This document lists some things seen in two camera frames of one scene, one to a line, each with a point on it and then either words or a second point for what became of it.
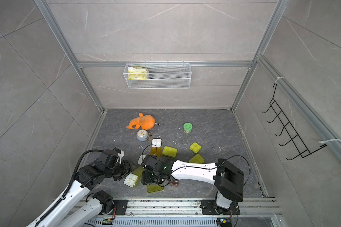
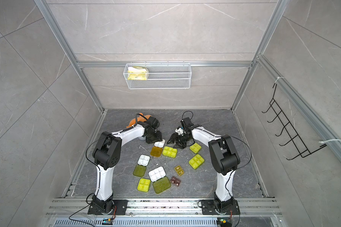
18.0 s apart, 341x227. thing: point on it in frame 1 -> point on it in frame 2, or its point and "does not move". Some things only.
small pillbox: x=131 y=180 -> x=143 y=184
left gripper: x=127 y=169 -> x=159 y=138
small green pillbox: x=195 y=147 does not move
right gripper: x=146 y=179 -> x=175 y=138
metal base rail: x=184 y=212 does not move
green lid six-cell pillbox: x=169 y=152 does not move
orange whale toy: x=146 y=122 does not move
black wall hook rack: x=288 y=131 does not move
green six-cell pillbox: x=196 y=159 does not move
